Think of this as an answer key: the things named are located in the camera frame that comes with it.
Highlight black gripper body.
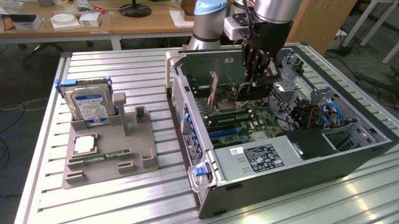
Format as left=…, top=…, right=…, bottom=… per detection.
left=249, top=20, right=296, bottom=59

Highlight graphics card with metal bracket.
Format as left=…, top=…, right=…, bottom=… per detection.
left=209, top=70, right=274, bottom=114

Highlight tall metal disk bay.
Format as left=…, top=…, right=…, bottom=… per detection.
left=270, top=50, right=317, bottom=113

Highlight wooden cabinet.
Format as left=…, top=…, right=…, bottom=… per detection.
left=281, top=0, right=358, bottom=54

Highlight CPU socket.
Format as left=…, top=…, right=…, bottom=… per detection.
left=215, top=99, right=240, bottom=115

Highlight green motherboard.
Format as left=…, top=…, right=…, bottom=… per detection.
left=190, top=80, right=296, bottom=149

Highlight black installed RAM stick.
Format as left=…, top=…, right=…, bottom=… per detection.
left=205, top=111, right=250, bottom=119
left=207, top=115, right=253, bottom=127

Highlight white paper booklet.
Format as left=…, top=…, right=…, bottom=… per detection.
left=170, top=9, right=197, bottom=29

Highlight brown cardboard box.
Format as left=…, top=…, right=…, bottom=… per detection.
left=181, top=0, right=198, bottom=22

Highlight blue expansion slot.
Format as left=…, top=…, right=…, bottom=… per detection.
left=209, top=127, right=245, bottom=139

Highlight wooden desk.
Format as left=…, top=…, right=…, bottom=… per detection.
left=0, top=0, right=282, bottom=51

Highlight low metal disk bay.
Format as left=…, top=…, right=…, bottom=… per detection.
left=321, top=121, right=380, bottom=153

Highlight grey power supply unit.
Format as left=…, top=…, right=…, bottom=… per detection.
left=214, top=136, right=305, bottom=182

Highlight black round stand base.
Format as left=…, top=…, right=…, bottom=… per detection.
left=119, top=0, right=153, bottom=18

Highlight blue case latch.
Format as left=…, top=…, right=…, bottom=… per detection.
left=193, top=167, right=209, bottom=180

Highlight open black PC case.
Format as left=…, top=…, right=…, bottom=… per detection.
left=165, top=45, right=399, bottom=220

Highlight small white box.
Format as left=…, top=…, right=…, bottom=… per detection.
left=78, top=13, right=103, bottom=28

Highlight grey parts rack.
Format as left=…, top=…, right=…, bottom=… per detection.
left=62, top=92, right=162, bottom=190

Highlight green RAM stick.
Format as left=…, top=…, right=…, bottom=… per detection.
left=69, top=149, right=131, bottom=163

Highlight white round-topped box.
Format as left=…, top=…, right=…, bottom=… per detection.
left=51, top=13, right=82, bottom=31

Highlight silver CPU chip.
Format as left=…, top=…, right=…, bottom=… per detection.
left=74, top=136, right=97, bottom=154

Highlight black chair base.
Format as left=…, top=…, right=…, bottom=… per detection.
left=18, top=41, right=95, bottom=69

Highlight white box with black top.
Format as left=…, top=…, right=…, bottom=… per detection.
left=11, top=14, right=42, bottom=30

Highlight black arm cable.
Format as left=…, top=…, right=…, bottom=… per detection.
left=242, top=0, right=257, bottom=39

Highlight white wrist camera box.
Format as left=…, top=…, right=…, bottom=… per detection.
left=225, top=13, right=261, bottom=41

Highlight red wire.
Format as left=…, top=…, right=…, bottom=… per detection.
left=308, top=105, right=322, bottom=128

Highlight blue wire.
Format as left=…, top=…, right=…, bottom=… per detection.
left=321, top=102, right=345, bottom=128

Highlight white table frame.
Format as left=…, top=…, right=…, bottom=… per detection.
left=342, top=0, right=399, bottom=64

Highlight hard disk with blue bracket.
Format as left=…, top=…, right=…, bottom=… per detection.
left=55, top=76, right=114, bottom=128

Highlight white floor cable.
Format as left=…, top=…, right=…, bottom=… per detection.
left=0, top=98, right=50, bottom=112

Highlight blue floor cable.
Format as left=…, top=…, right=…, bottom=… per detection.
left=0, top=109, right=27, bottom=202

